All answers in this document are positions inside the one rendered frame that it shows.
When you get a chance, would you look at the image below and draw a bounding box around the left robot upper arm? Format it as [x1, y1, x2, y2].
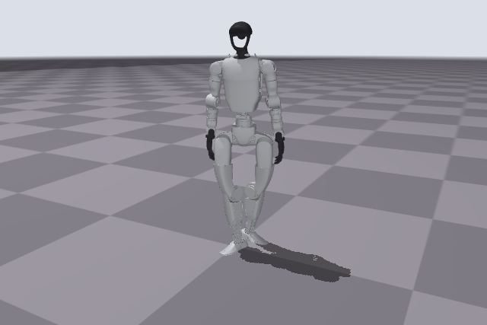
[259, 59, 279, 108]

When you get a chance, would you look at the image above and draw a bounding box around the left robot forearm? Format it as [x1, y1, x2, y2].
[269, 96, 284, 138]

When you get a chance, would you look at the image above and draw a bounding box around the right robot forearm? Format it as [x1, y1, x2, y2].
[205, 104, 218, 135]

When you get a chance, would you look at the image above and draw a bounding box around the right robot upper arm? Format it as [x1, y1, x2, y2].
[205, 60, 224, 107]

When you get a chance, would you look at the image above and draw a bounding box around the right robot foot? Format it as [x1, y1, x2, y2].
[220, 238, 248, 256]

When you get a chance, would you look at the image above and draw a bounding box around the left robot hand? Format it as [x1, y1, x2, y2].
[275, 132, 285, 164]

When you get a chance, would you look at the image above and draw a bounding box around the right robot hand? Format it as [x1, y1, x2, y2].
[205, 129, 215, 161]

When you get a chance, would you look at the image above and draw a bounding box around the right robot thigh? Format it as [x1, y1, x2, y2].
[213, 131, 243, 202]

